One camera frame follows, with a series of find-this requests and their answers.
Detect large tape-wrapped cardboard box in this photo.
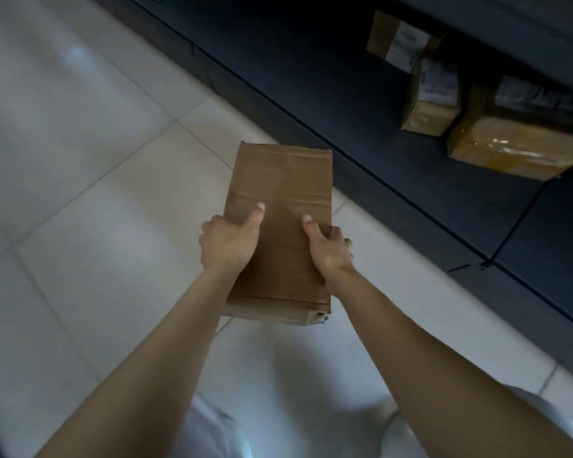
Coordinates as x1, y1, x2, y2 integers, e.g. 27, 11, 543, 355
447, 76, 573, 182

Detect person's left hand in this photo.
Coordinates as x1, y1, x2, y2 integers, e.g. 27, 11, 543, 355
199, 202, 266, 274

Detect plain brown cardboard box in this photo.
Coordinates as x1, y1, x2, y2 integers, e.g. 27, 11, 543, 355
223, 141, 334, 327

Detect person's right hand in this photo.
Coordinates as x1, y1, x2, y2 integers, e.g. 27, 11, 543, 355
302, 214, 354, 282

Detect person's white trousers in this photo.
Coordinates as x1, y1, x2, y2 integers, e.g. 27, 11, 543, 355
169, 384, 573, 458

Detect tall taped cardboard box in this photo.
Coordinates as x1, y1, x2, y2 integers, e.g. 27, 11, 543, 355
401, 54, 463, 137

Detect dark metal shelf unit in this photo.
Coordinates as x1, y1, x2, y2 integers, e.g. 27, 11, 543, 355
88, 0, 573, 384

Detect person's left forearm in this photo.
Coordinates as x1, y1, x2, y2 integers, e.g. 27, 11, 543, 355
36, 264, 249, 458

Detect person's right forearm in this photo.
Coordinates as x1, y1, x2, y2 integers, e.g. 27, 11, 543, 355
322, 264, 573, 458

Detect small labelled cardboard box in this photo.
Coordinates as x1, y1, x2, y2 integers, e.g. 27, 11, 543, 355
366, 10, 442, 74

